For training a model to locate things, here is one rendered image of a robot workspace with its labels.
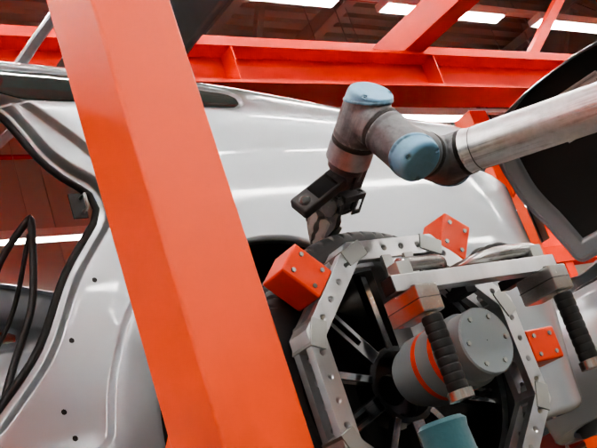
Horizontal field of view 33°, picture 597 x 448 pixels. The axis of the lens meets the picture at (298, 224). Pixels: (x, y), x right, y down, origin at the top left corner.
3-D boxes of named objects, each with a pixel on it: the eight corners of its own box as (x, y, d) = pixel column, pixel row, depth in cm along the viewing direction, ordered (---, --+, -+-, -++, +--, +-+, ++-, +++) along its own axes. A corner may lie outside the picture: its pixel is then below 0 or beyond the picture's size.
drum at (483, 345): (454, 405, 200) (429, 338, 204) (529, 370, 184) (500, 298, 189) (401, 418, 192) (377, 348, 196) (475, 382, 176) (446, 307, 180)
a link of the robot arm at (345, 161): (352, 159, 195) (320, 132, 200) (345, 180, 197) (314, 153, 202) (384, 151, 200) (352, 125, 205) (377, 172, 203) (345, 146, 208)
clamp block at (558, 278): (541, 304, 197) (530, 279, 199) (575, 286, 190) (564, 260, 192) (524, 308, 194) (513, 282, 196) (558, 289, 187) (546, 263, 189)
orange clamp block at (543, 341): (512, 374, 214) (540, 367, 219) (537, 362, 208) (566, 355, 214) (499, 342, 216) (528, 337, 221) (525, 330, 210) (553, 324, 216)
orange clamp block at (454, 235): (443, 275, 216) (448, 242, 221) (467, 260, 210) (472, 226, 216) (417, 260, 214) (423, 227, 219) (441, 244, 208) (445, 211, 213)
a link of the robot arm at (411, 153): (456, 150, 190) (413, 115, 197) (424, 137, 181) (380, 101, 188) (427, 190, 193) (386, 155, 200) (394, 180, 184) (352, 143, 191)
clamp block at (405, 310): (413, 327, 176) (403, 299, 178) (446, 308, 170) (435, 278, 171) (392, 331, 173) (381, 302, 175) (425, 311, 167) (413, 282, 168)
